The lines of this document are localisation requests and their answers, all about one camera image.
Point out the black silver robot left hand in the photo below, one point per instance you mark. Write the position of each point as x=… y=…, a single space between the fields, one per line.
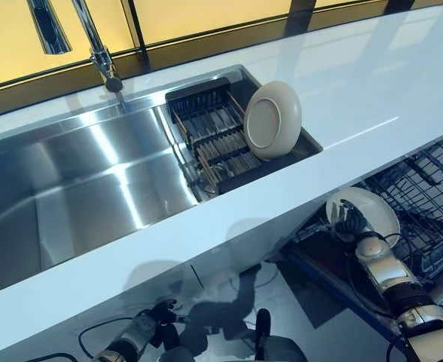
x=161 y=318

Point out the black silver robot right hand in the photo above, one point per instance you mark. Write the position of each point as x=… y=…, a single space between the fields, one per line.
x=355 y=224

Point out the beige ceramic plate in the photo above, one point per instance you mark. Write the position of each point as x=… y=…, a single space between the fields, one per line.
x=270 y=120
x=379 y=211

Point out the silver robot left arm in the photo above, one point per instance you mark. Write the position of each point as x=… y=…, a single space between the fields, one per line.
x=127 y=339

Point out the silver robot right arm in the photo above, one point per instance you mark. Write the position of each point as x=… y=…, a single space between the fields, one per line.
x=391 y=271

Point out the white kitchen cabinet front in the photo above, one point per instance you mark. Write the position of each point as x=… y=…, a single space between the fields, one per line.
x=150 y=279

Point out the stainless steel kitchen sink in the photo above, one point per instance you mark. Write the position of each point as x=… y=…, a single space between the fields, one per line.
x=93 y=177

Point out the black dish drying rack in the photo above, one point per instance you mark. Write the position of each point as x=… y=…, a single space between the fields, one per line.
x=214 y=135

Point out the chrome kitchen faucet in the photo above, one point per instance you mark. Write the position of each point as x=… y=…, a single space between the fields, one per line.
x=93 y=41

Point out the yellow panel window dark frame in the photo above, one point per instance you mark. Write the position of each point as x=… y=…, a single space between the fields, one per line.
x=10 y=56

